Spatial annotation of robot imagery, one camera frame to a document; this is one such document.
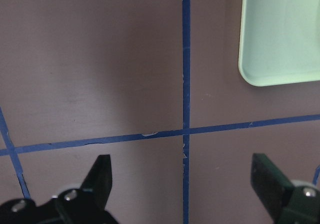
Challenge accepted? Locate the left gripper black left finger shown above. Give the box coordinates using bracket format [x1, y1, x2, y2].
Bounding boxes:
[80, 154, 112, 210]

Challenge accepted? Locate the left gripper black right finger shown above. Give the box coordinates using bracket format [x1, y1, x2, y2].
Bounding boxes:
[250, 153, 295, 213]

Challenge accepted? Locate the light green tray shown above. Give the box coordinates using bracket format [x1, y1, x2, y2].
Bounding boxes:
[238, 0, 320, 87]

